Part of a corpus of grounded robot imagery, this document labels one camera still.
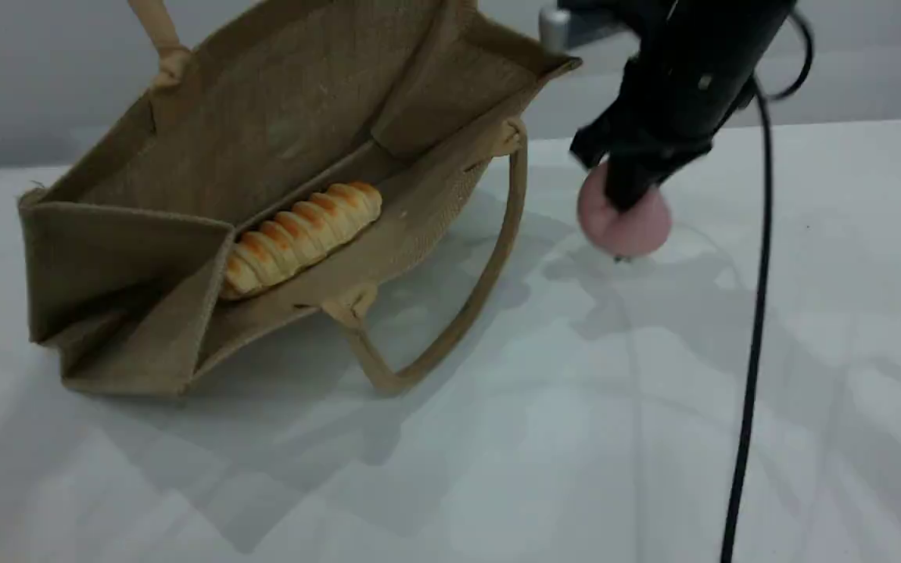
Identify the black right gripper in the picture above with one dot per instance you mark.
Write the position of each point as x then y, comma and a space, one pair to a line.
693, 70

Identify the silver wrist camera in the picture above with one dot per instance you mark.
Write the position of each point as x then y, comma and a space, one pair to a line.
576, 27

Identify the brown jute tote bag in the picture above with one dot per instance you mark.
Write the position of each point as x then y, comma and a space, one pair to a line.
302, 117

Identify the pink peach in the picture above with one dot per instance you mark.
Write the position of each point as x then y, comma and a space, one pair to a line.
638, 231

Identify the long striped bread roll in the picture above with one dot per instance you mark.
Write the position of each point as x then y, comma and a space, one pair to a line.
302, 231

